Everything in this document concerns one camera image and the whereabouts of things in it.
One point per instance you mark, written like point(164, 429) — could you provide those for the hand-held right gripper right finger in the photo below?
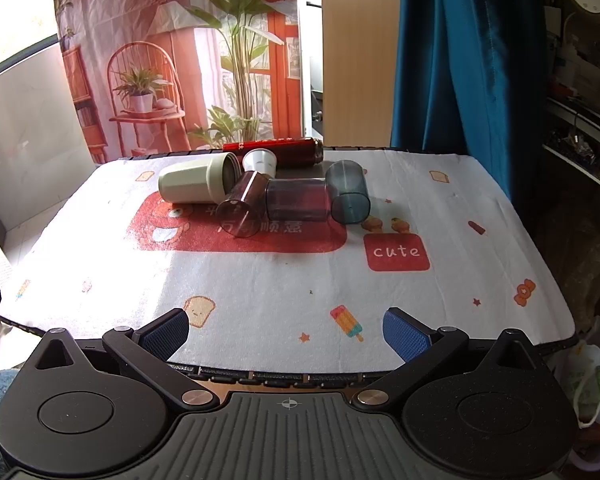
point(406, 336)

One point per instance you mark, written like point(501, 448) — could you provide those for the printed plant backdrop cloth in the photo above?
point(180, 50)

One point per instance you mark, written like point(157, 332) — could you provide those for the printed white table mat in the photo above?
point(280, 287)

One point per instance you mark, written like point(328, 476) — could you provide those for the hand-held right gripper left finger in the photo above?
point(164, 336)

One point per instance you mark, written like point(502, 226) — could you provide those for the blue transparent cup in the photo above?
point(349, 192)

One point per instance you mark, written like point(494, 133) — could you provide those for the small white cup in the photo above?
point(260, 161)

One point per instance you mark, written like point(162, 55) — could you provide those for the white plastic bag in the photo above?
point(592, 380)

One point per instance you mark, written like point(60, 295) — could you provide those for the cream cup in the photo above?
point(190, 180)

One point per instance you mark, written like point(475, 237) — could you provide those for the grey transparent cup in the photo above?
point(297, 201)

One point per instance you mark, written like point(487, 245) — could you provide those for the wooden board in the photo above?
point(360, 50)

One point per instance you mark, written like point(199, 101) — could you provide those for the brown transparent cup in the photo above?
point(242, 202)

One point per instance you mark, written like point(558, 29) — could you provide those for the red thermos bottle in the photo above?
point(290, 147)

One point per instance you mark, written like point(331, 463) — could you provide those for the blue curtain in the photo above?
point(460, 60)

